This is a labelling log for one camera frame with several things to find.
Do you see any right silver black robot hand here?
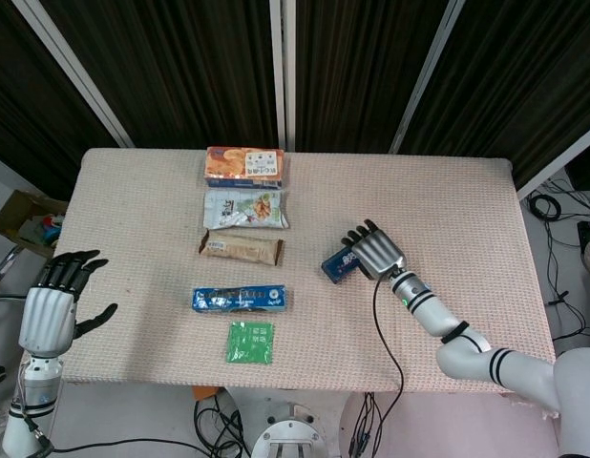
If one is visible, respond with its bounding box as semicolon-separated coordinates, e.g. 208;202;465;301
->
341;219;410;281

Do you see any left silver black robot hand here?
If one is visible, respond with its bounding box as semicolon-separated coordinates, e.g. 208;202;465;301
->
18;249;118;359

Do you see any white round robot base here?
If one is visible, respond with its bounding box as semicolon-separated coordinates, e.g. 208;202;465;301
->
250;401;329;458

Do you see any chrome metal tube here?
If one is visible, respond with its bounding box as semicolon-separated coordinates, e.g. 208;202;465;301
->
0;245;27;306

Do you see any brown cardboard box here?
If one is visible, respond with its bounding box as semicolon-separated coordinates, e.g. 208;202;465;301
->
0;189;70;259

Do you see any pink woven table cloth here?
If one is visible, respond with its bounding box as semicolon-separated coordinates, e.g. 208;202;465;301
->
49;146;563;421

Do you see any brown snack bar wrapper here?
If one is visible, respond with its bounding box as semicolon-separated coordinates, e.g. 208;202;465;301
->
198;229;285;266

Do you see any white green snack bag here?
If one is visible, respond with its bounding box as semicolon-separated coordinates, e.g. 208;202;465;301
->
202;188;291;231

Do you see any blue biscuit package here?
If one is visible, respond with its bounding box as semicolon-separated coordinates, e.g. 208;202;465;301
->
190;284;290;315

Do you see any green foil sachet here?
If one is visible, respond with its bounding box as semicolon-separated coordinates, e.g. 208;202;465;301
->
225;321;276;365

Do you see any orange biscuit box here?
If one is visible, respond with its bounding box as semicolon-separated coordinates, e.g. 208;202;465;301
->
202;145;285;190

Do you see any dark pleated curtain panel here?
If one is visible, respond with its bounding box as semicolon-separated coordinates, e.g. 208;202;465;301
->
293;0;453;154
39;0;283;152
0;0;123;201
402;0;590;191

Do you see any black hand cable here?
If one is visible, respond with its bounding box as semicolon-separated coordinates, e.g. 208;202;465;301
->
347;269;406;458

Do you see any black floor cable bundle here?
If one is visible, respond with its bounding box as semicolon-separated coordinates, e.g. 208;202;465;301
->
526;178;590;344
193;398;252;458

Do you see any white partition frame post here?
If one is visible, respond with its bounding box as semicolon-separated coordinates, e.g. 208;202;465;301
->
516;121;590;201
11;0;135;148
268;0;297;153
389;0;466;155

